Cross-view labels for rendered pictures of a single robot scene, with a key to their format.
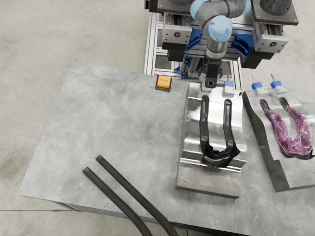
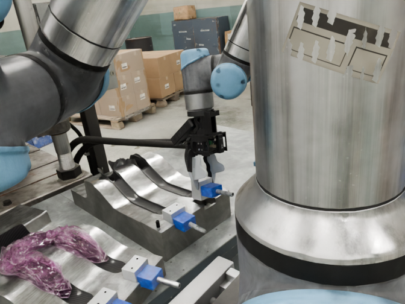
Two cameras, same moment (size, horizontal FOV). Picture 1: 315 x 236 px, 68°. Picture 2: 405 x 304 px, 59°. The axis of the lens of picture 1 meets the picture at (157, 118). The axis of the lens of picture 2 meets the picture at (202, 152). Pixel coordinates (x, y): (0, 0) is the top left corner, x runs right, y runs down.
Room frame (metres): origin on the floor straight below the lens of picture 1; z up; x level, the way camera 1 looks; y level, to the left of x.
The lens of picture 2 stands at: (1.33, -0.81, 1.40)
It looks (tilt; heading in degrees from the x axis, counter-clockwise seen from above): 22 degrees down; 137
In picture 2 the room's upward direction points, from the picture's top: 7 degrees counter-clockwise
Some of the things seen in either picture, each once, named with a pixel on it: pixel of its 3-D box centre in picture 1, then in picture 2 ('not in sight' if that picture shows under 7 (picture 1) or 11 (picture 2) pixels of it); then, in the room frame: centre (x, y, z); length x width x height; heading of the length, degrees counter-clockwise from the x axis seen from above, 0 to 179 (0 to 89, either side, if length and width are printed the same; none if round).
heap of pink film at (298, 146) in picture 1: (291, 128); (46, 251); (0.54, -0.61, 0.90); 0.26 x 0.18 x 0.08; 17
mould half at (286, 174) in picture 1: (287, 132); (47, 266); (0.54, -0.61, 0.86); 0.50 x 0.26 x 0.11; 17
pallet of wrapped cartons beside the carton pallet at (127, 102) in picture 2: not in sight; (102, 86); (-3.29, 1.76, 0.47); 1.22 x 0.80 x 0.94; 13
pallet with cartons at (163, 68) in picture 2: not in sight; (144, 77); (-3.59, 2.72, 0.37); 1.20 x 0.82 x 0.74; 17
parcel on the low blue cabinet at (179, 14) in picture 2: not in sight; (184, 12); (-4.76, 4.91, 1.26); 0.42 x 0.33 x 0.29; 9
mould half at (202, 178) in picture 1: (212, 134); (143, 191); (0.46, -0.25, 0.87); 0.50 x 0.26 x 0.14; 0
